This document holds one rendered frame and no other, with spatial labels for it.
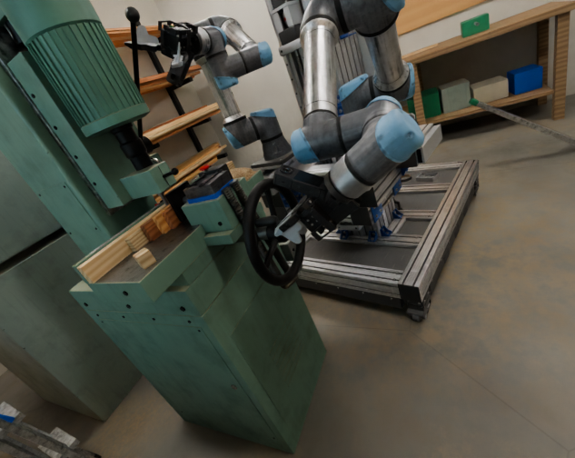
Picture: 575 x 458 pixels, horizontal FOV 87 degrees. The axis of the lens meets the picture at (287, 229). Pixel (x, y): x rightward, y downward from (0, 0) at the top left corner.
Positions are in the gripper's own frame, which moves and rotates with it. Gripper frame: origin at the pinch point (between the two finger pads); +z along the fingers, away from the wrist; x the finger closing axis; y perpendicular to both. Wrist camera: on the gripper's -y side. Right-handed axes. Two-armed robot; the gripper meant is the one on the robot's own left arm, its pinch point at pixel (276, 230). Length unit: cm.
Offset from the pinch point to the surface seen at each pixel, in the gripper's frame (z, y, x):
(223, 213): 9.8, -11.9, 2.4
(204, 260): 23.0, -7.6, -2.9
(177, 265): 20.7, -11.6, -10.7
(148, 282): 19.5, -13.5, -18.9
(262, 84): 135, -105, 341
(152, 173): 20.8, -34.1, 6.3
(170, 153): 242, -131, 238
